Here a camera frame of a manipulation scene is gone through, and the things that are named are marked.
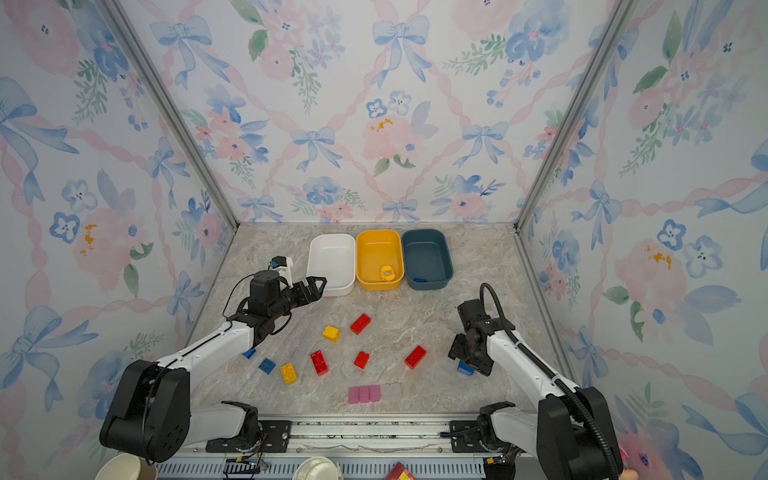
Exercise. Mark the white bowl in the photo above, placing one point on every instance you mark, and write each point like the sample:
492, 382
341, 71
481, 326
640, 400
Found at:
318, 468

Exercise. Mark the yellow square lego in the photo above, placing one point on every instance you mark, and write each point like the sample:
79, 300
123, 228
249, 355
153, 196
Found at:
331, 334

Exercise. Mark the dark blue lego left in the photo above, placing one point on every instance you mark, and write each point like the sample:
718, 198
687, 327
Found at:
267, 366

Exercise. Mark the paper cup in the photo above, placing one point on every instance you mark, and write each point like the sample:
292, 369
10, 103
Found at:
125, 466

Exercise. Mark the pink translucent block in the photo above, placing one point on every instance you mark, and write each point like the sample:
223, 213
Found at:
374, 393

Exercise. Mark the blue square lego brick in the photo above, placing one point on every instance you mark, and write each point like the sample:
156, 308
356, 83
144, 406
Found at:
464, 369

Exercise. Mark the yellow long lego left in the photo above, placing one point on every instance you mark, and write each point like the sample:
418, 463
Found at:
288, 374

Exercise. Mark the pink plush toy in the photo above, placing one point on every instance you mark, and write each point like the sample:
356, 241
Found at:
627, 473

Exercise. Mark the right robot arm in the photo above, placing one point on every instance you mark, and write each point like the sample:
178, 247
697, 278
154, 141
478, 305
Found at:
570, 432

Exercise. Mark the red lego right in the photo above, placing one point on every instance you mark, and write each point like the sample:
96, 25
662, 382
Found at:
415, 357

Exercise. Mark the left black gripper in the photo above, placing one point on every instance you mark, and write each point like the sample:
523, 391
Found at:
314, 292

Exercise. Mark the red long lego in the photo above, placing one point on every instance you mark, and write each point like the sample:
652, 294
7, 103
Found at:
319, 363
360, 324

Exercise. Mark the yellow plastic container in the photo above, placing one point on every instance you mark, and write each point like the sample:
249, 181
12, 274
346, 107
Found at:
374, 249

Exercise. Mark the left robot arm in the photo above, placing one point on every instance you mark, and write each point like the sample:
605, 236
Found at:
151, 416

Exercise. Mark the aluminium rail base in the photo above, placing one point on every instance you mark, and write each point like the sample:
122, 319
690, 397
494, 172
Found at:
366, 446

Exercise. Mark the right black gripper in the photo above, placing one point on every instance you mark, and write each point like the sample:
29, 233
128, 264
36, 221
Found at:
457, 349

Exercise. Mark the red box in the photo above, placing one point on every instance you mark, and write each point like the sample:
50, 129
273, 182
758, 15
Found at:
400, 472

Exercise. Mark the dark teal plastic container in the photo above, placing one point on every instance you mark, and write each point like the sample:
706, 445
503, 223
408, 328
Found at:
426, 255

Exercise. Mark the white plastic container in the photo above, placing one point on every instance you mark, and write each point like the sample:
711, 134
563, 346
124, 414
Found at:
333, 256

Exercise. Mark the red small lego centre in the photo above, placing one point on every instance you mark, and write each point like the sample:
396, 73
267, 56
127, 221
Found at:
361, 360

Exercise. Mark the yellow rounded 120 lego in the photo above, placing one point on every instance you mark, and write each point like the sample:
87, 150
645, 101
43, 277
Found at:
387, 273

